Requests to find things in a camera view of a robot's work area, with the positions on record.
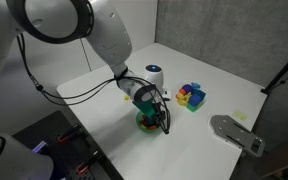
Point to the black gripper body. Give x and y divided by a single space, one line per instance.
158 115

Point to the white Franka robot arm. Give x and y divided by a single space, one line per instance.
107 33

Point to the orange block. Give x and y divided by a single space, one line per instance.
152 127

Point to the yellow block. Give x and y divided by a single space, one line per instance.
126 97
144 126

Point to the green bowl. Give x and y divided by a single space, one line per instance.
140 120

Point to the blue toy block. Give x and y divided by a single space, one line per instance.
194 99

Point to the yellow toy piece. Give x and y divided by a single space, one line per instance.
181 98

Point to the red toy piece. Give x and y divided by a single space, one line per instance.
182 90

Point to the white round device blue light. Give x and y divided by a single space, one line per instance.
154 76

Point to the blue toy piece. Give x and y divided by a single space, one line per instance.
191 86

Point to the gray metal plate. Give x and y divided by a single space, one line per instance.
237 135

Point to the yellow sticky note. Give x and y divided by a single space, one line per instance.
240 115

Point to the black mounting board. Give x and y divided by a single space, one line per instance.
67 150

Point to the black tripod pole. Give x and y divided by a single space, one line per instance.
284 70

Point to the teal camera mount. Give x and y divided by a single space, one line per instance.
144 106

